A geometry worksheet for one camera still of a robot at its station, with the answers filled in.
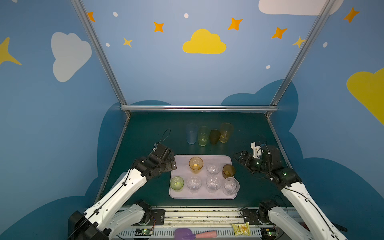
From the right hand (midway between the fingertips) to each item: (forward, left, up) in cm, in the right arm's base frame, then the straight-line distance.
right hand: (238, 156), depth 76 cm
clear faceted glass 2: (-10, +22, -17) cm, 30 cm away
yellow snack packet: (-30, -2, -17) cm, 34 cm away
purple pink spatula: (-33, +25, -18) cm, 45 cm away
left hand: (-4, +36, -5) cm, 36 cm away
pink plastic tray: (-6, +19, -15) cm, 25 cm away
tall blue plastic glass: (+22, +26, -11) cm, 36 cm away
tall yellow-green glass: (-10, +32, -17) cm, 38 cm away
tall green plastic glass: (+22, +18, -13) cm, 31 cm away
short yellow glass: (+3, +22, -18) cm, 28 cm away
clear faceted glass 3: (-8, +11, -19) cm, 23 cm away
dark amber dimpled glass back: (+22, +10, -14) cm, 28 cm away
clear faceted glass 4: (-9, +1, -18) cm, 20 cm away
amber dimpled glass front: (-1, +2, -18) cm, 18 cm away
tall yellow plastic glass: (+24, +2, -8) cm, 26 cm away
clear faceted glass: (-1, +11, -19) cm, 22 cm away
